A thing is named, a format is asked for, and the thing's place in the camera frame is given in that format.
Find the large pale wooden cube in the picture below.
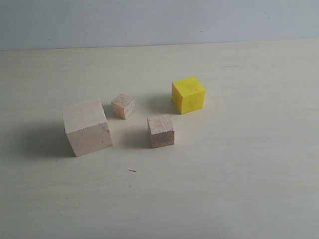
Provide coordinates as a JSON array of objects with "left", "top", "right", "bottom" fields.
[{"left": 62, "top": 98, "right": 113, "bottom": 157}]

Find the small pale wooden cube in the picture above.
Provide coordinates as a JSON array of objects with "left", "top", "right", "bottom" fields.
[{"left": 111, "top": 94, "right": 135, "bottom": 120}]

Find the medium wooden cube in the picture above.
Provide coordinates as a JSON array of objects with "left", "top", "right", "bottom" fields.
[{"left": 147, "top": 114, "right": 175, "bottom": 148}]

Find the yellow cube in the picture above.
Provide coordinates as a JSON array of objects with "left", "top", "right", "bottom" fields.
[{"left": 171, "top": 77, "right": 205, "bottom": 115}]

